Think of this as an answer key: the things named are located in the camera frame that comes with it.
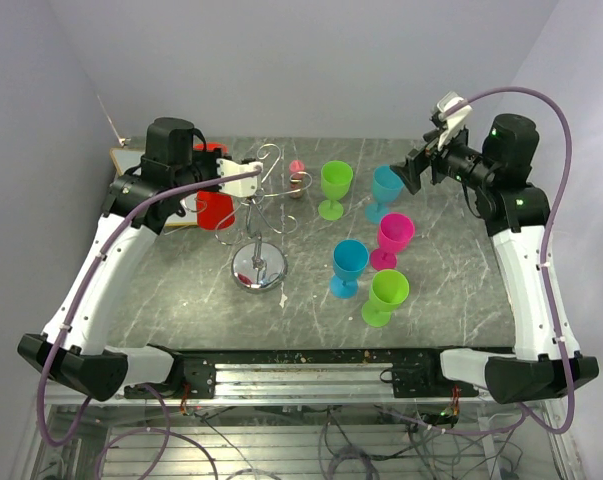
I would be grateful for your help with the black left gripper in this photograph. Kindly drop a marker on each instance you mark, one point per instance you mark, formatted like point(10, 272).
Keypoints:
point(212, 157)

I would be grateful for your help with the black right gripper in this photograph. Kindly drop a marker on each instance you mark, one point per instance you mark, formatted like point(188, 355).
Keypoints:
point(428, 154)

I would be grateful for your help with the red wine glass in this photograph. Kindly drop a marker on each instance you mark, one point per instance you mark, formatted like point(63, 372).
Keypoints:
point(212, 207)

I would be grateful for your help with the magenta wine glass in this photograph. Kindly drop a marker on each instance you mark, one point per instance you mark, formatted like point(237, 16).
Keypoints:
point(394, 234)

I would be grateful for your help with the blue wine glass front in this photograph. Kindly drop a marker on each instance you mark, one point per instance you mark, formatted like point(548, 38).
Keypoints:
point(350, 259)

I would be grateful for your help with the blue wine glass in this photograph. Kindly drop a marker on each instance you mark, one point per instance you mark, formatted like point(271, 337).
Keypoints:
point(350, 259)
point(386, 187)

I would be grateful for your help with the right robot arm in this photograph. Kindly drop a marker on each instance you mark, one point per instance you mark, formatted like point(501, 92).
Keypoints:
point(526, 260)

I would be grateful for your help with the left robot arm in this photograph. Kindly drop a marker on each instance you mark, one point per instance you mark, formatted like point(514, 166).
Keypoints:
point(72, 349)

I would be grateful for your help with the blue wine glass back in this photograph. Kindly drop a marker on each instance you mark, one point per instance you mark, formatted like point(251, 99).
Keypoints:
point(386, 187)

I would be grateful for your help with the green wine glass back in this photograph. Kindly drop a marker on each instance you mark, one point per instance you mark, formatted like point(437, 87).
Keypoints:
point(336, 178)

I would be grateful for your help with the green wine glass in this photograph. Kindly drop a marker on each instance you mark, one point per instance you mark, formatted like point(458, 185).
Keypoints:
point(336, 178)
point(389, 290)

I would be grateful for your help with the chrome wine glass rack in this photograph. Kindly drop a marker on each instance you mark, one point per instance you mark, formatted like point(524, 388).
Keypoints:
point(257, 265)

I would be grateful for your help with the green wine glass front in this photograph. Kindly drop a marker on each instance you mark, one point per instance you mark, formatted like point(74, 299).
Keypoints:
point(389, 290)

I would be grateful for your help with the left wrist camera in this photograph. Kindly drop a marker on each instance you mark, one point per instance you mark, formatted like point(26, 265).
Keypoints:
point(240, 180)

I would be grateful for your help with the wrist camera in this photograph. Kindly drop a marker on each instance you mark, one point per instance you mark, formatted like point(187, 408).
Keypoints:
point(449, 116)
point(240, 180)

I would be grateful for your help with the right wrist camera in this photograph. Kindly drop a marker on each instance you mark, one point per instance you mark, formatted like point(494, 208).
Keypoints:
point(449, 116)

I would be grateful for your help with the aluminium mounting rail frame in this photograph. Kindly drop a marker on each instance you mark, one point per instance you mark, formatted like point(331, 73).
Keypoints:
point(426, 413)

